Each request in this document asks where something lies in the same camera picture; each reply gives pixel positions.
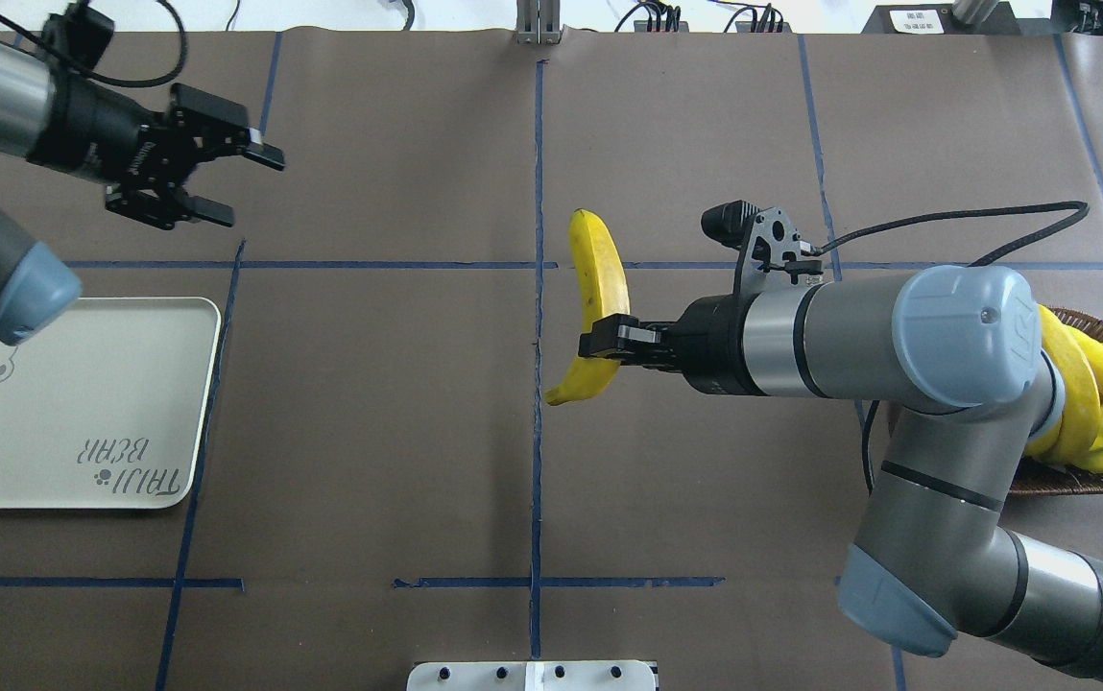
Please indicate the aluminium frame post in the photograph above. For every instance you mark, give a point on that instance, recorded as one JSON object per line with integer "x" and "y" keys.
{"x": 538, "y": 22}

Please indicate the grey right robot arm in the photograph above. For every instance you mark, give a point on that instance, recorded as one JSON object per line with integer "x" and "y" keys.
{"x": 962, "y": 351}

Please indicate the black box with label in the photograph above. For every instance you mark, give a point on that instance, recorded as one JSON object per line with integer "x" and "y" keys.
{"x": 941, "y": 18}

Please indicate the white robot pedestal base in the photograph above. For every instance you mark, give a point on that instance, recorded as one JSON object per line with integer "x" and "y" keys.
{"x": 604, "y": 674}

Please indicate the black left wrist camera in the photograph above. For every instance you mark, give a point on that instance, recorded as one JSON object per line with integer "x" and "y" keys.
{"x": 77, "y": 38}

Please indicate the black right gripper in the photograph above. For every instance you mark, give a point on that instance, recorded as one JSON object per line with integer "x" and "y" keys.
{"x": 710, "y": 345}

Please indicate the brown wicker basket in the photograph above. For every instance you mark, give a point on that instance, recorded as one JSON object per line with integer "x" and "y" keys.
{"x": 1037, "y": 479}

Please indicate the yellow banana moved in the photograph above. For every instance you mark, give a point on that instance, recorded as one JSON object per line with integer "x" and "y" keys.
{"x": 1067, "y": 441}
{"x": 604, "y": 292}

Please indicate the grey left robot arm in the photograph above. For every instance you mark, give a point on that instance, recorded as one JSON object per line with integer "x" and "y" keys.
{"x": 36, "y": 286}

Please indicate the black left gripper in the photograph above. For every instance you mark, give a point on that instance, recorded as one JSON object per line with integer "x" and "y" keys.
{"x": 95, "y": 129}

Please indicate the white bear serving tray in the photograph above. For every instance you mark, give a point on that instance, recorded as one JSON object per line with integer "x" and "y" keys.
{"x": 104, "y": 409}

